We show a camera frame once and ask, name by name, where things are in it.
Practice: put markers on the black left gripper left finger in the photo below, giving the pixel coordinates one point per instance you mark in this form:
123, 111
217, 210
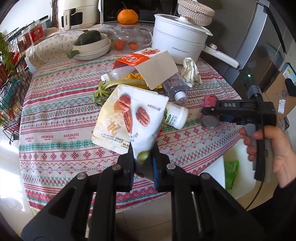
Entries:
85, 208

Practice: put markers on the glass teapot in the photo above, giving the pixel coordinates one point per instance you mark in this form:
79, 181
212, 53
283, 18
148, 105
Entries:
130, 37

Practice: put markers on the green vegetable scraps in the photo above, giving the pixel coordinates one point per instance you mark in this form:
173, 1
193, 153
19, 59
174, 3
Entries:
105, 89

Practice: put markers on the green leafy plant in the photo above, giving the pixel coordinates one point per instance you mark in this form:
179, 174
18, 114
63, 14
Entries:
5, 53

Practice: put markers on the clear plastic water bottle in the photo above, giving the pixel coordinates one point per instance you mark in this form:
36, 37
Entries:
175, 88

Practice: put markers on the stacked white bowls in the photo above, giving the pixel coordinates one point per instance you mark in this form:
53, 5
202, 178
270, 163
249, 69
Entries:
93, 50

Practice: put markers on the pecan nut snack bag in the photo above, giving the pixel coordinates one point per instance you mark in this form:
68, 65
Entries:
131, 118

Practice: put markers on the white yogurt bottle green label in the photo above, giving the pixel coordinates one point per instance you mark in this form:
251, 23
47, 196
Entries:
175, 115

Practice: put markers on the cream air fryer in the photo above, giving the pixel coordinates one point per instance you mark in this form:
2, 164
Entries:
75, 14

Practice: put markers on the small green pepper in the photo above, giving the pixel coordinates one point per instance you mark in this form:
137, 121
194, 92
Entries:
72, 54

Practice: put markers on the floral cloth on table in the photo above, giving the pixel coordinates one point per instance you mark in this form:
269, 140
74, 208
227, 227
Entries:
56, 46

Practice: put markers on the person's right hand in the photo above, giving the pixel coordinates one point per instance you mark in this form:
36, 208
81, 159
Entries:
283, 156

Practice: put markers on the green snack bag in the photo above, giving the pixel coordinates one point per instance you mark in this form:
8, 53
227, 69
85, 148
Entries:
231, 172

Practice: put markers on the red soda can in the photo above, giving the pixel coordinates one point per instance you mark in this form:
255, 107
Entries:
208, 118

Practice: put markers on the red labelled spice jar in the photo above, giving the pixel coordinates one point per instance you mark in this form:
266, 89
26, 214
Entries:
36, 32

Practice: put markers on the woven rattan lidded basket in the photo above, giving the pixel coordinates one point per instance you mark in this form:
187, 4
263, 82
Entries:
196, 13

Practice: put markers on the white plastic milk bottle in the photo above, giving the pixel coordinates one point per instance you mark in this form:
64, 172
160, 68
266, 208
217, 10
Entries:
117, 74

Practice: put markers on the black wire rack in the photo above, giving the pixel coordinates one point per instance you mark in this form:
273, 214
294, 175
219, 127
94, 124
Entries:
14, 86

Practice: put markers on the white trash bin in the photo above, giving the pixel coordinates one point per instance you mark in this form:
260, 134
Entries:
244, 182

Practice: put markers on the white electric cooking pot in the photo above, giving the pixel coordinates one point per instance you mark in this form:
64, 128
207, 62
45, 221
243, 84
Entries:
183, 39

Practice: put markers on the large orange mandarin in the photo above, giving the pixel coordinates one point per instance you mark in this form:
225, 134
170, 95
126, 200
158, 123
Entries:
127, 17

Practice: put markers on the yellow snack wrapper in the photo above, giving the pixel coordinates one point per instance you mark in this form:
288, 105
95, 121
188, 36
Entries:
138, 76

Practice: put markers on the dark green squash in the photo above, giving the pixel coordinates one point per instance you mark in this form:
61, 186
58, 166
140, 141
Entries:
88, 37

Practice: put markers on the black microwave oven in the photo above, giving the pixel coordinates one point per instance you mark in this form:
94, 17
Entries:
145, 9

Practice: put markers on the patterned striped tablecloth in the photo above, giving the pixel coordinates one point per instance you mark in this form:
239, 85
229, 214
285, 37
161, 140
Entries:
59, 116

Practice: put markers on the red white carton box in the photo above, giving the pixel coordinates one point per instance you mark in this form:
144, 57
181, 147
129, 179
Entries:
154, 65

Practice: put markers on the grey refrigerator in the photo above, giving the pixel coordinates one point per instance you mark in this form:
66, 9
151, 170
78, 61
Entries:
257, 34

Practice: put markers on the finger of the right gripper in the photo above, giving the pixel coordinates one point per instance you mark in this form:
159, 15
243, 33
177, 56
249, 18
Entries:
237, 119
227, 107

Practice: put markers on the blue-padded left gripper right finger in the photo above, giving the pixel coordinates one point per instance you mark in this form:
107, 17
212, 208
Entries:
201, 208

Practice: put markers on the cardboard box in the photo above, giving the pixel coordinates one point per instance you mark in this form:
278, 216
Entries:
278, 94

